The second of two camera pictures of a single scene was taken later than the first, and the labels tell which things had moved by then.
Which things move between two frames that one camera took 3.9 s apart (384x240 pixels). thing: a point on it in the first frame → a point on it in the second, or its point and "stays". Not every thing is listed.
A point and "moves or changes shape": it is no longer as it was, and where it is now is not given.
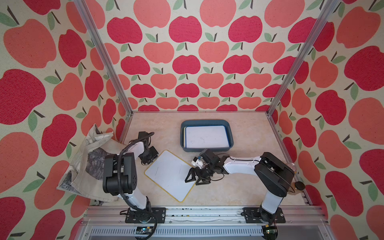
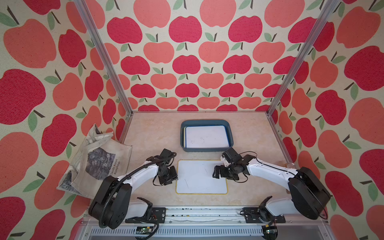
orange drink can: [292, 166] stays
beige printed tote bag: [84, 176] stays
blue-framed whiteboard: [207, 136] stays
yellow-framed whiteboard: [169, 172] moves or changes shape
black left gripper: [146, 161] → [174, 177]
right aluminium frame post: [329, 9] stays
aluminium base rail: [200, 223] stays
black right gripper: [192, 171] → [221, 173]
